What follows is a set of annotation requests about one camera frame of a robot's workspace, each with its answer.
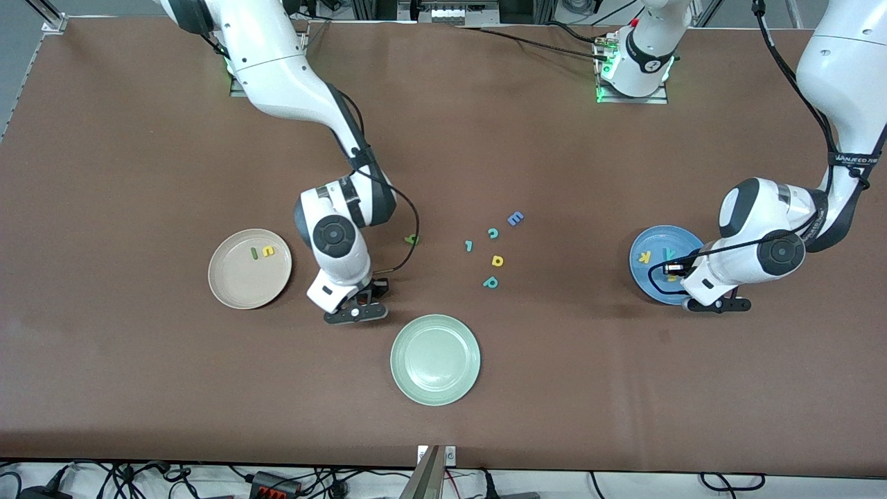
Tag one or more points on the teal foam letter Y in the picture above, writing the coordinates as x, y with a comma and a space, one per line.
669, 254

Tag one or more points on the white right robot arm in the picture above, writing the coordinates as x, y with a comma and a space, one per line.
277, 55

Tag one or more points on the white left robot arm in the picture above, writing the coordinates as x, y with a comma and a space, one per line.
852, 69

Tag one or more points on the blue plate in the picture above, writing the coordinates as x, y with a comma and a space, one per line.
637, 276

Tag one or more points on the pale green plate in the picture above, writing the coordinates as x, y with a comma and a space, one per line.
435, 360

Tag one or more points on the beige brown plate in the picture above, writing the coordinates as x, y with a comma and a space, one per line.
239, 284

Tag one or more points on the blue foam letter E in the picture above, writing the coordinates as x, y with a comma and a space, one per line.
515, 219

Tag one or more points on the brown table cover sheet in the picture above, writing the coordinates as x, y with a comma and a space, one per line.
513, 138

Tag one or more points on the black power strip red switches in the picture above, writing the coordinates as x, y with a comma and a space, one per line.
274, 488

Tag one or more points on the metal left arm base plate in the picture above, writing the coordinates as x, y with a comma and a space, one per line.
624, 100

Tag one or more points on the small white metal bracket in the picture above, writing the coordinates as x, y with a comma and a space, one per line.
450, 454

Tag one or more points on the grey metal camera pole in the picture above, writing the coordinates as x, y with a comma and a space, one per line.
424, 478

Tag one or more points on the aluminium frame corner post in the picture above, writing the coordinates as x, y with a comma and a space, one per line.
55, 24

